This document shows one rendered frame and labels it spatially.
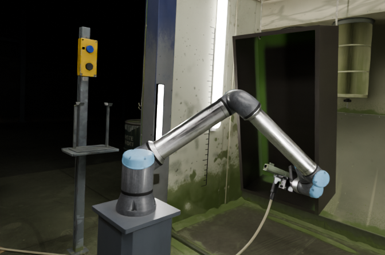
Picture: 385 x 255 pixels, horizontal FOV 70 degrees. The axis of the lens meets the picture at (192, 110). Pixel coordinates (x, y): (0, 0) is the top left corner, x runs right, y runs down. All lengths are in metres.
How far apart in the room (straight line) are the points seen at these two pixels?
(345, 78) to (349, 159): 0.77
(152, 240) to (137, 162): 0.35
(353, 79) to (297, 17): 0.84
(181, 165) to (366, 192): 1.64
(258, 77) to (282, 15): 1.09
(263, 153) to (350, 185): 0.88
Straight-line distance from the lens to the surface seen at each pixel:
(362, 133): 3.19
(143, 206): 1.35
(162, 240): 1.42
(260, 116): 1.40
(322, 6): 3.10
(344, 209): 2.92
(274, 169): 1.96
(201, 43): 2.56
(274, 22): 3.29
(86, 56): 2.08
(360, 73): 2.97
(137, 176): 1.31
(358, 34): 3.00
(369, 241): 2.87
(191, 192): 2.65
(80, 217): 2.32
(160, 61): 2.22
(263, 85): 2.35
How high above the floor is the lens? 1.19
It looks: 3 degrees down
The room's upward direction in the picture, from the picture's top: 3 degrees clockwise
